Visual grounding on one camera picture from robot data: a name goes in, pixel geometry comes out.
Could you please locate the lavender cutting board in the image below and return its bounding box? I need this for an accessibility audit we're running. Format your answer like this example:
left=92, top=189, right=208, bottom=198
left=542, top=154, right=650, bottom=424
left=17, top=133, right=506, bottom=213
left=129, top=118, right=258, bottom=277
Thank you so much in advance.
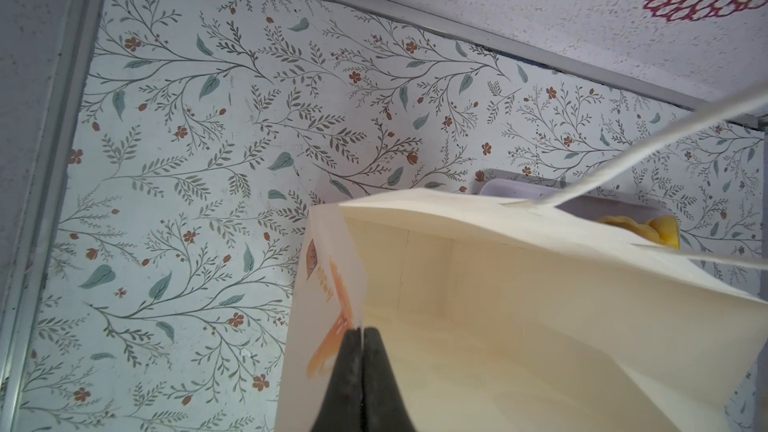
left=475, top=168, right=679, bottom=235

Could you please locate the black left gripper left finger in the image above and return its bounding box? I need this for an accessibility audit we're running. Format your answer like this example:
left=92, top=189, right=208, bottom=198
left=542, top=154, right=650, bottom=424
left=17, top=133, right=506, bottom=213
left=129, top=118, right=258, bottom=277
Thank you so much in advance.
left=310, top=329, right=363, bottom=432

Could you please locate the printed paper bakery bag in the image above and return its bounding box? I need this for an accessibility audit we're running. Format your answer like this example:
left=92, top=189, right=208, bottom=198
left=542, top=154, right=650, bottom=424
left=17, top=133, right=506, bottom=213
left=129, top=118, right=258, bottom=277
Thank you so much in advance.
left=275, top=84, right=767, bottom=431

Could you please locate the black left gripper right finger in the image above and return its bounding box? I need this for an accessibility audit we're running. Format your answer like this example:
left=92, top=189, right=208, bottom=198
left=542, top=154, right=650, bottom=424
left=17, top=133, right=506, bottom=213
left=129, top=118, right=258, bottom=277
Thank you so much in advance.
left=362, top=327, right=416, bottom=432

